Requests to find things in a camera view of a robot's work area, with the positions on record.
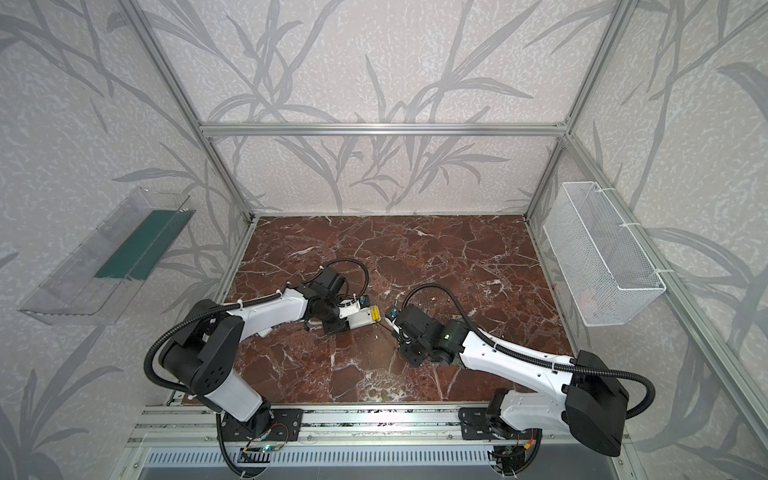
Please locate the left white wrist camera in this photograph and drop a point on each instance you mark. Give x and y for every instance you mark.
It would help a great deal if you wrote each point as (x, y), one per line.
(352, 305)

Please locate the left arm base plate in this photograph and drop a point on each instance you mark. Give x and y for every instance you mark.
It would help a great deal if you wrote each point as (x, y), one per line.
(280, 424)

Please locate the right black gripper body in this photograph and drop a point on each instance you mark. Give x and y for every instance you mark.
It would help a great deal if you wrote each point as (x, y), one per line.
(400, 327)

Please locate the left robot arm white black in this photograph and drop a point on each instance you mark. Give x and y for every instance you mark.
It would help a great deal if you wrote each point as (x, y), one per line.
(197, 355)

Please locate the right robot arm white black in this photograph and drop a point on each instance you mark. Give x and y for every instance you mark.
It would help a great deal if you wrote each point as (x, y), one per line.
(580, 394)

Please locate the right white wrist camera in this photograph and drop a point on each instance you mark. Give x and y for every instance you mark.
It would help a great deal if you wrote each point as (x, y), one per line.
(391, 313)

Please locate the black yellow screwdriver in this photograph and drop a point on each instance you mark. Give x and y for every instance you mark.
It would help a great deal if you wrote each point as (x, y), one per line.
(389, 326)

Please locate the clear plastic wall bin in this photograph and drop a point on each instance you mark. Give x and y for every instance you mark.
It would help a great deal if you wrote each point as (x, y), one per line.
(95, 284)

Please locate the white remote control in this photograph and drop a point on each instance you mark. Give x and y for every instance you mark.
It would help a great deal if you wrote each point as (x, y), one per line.
(364, 317)

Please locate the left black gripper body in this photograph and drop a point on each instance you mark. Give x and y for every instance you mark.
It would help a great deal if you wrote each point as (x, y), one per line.
(339, 320)

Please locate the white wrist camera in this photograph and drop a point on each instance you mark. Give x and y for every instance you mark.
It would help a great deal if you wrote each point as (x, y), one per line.
(391, 313)
(352, 305)

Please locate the aluminium mounting rail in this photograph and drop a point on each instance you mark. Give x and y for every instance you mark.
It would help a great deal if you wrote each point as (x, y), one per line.
(332, 424)

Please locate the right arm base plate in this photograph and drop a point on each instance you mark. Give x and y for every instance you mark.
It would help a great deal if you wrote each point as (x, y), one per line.
(477, 424)

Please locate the white wire mesh basket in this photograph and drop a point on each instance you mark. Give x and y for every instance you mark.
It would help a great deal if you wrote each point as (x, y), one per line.
(609, 275)

